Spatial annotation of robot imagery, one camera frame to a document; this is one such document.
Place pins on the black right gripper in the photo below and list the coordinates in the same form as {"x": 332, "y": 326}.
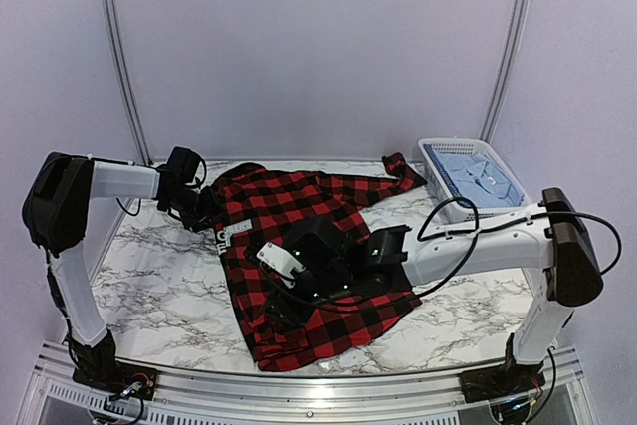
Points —
{"x": 289, "y": 312}

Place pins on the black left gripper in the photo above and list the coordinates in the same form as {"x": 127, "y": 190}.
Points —
{"x": 211, "y": 208}

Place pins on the red black plaid shirt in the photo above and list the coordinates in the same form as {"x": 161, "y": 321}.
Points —
{"x": 258, "y": 205}

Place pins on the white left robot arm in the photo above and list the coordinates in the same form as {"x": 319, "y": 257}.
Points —
{"x": 56, "y": 213}

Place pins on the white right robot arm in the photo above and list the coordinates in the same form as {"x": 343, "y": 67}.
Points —
{"x": 548, "y": 238}

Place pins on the white plastic basket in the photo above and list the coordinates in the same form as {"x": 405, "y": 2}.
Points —
{"x": 462, "y": 212}

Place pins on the light blue shirt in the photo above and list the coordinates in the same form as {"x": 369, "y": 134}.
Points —
{"x": 477, "y": 178}

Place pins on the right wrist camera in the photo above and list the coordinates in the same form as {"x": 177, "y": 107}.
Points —
{"x": 281, "y": 262}

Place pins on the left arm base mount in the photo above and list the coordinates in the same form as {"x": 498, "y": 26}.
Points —
{"x": 97, "y": 367}

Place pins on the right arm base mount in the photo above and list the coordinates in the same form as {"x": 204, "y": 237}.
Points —
{"x": 506, "y": 379}

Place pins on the aluminium front frame rail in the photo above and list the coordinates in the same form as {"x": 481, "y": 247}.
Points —
{"x": 184, "y": 396}

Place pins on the left aluminium corner post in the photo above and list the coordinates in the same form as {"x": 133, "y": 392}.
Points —
{"x": 124, "y": 81}

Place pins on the aluminium corner post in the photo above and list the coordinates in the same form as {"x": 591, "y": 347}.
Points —
{"x": 511, "y": 47}
{"x": 124, "y": 81}

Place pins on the right aluminium corner post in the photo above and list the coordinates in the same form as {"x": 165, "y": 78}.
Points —
{"x": 511, "y": 47}

